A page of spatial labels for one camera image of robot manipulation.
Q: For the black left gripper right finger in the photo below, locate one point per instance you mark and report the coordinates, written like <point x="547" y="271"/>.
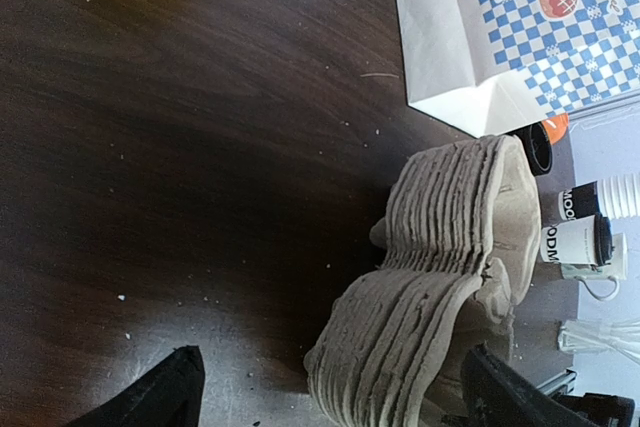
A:
<point x="495" y="395"/>

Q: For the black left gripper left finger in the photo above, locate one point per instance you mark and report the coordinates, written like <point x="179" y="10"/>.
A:
<point x="170" y="394"/>

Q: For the cardboard cup carrier stack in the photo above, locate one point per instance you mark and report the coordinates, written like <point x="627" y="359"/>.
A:
<point x="461" y="233"/>

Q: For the white paper coffee cup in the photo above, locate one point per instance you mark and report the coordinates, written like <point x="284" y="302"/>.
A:
<point x="570" y="242"/>

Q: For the black plastic cup lid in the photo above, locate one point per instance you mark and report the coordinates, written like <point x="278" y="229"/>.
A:
<point x="603" y="240"/>

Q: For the ceramic mug with coral print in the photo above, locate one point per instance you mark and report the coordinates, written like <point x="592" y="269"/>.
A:
<point x="615" y="271"/>

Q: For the white paper cup stack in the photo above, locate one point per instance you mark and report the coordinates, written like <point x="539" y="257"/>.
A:
<point x="616" y="197"/>

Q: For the black cup lid stack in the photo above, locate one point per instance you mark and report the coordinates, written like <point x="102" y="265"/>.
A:
<point x="537" y="147"/>

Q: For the orange plastic bowl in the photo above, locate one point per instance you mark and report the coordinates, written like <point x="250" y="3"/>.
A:
<point x="556" y="127"/>

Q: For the blue checkered paper bag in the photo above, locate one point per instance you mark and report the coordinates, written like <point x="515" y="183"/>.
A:
<point x="492" y="66"/>

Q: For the metal front rail base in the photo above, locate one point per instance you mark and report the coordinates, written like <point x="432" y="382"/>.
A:
<point x="560" y="384"/>

